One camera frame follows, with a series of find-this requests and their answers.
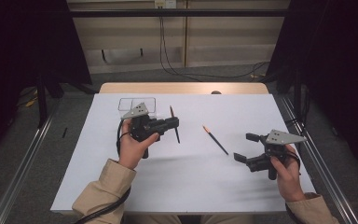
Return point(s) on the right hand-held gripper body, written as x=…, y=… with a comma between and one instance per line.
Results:
x=272, y=155

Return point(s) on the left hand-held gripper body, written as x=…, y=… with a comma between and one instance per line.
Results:
x=143, y=127

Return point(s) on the black pencil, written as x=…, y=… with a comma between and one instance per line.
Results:
x=216, y=140
x=177, y=135

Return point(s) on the clear plastic organizer box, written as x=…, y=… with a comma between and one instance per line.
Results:
x=126, y=104

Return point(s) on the person's left hand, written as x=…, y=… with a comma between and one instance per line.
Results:
x=130, y=152

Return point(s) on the person's right hand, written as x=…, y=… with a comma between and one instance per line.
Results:
x=289, y=180

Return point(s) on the white table mat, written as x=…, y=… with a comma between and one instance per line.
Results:
x=192, y=180

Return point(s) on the black metal stand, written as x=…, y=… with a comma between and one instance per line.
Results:
x=42, y=99
x=297, y=93

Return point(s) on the small black floor object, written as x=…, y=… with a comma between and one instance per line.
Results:
x=64, y=132

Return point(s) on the black horizontal bar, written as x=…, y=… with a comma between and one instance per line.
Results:
x=180, y=13

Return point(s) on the black curtain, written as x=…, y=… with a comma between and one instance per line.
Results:
x=18, y=56
x=338, y=62

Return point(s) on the aluminium floor rail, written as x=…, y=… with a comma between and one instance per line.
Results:
x=21, y=168
x=332, y=186

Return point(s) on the small black wall bracket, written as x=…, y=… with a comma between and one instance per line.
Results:
x=103, y=55

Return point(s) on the white wall socket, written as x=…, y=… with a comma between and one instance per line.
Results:
x=165, y=3

